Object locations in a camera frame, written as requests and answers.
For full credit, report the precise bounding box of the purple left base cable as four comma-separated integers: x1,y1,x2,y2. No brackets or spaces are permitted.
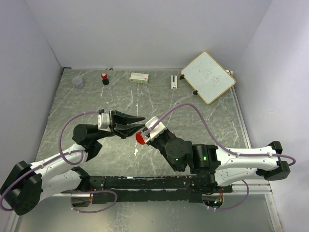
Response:
70,189,119,214

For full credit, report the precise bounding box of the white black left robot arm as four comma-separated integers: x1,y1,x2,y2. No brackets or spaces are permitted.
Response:
0,109,145,216

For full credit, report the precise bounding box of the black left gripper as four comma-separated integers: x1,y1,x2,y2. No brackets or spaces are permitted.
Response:
95,109,145,140

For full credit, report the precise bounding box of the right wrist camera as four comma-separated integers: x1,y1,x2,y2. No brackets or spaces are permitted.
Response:
145,116,167,143

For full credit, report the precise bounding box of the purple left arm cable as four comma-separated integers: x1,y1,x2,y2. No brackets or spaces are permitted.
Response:
0,110,101,212

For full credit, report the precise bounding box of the red and black stamp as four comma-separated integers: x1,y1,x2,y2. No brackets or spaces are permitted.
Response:
101,72,109,85

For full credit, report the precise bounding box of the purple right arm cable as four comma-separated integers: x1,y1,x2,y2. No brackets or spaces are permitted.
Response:
144,103,297,167

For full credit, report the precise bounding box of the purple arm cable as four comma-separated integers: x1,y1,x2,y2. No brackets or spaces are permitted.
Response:
144,103,297,167
0,110,101,212

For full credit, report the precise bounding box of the clear jar of paperclips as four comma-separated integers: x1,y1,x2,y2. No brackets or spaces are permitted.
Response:
72,76,84,89

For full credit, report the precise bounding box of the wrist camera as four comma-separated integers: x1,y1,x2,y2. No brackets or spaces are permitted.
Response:
98,109,111,131
145,116,167,143

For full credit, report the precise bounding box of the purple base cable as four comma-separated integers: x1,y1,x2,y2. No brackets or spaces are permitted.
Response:
206,178,251,212
70,189,119,214

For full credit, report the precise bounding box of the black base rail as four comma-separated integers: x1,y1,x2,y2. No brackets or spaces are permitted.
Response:
76,175,232,203

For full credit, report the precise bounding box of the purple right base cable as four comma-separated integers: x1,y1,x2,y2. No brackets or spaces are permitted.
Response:
206,178,251,212

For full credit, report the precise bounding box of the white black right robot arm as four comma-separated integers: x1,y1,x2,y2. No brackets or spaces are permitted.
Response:
136,129,291,192

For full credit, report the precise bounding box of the yellow framed whiteboard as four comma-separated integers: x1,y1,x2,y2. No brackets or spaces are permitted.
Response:
181,51,236,104

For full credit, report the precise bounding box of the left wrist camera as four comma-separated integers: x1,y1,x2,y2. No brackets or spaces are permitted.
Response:
98,109,111,131

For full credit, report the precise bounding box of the white stapler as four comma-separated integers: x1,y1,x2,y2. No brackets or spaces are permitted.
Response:
171,75,178,89

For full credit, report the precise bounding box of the green and white staples box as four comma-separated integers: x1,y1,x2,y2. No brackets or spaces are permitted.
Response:
130,72,149,84

